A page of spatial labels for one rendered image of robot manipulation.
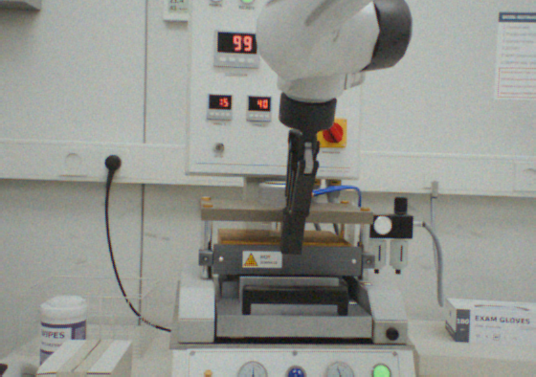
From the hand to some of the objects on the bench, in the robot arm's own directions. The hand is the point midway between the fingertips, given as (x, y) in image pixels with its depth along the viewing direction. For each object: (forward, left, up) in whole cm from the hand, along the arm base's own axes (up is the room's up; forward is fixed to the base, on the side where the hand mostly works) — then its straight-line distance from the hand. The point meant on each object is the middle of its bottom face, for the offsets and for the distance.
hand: (293, 231), depth 98 cm
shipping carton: (+21, +33, -33) cm, 51 cm away
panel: (-12, -1, -33) cm, 35 cm away
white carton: (+54, -52, -29) cm, 81 cm away
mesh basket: (+60, +40, -33) cm, 80 cm away
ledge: (+51, -73, -34) cm, 95 cm away
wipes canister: (+37, +41, -33) cm, 65 cm away
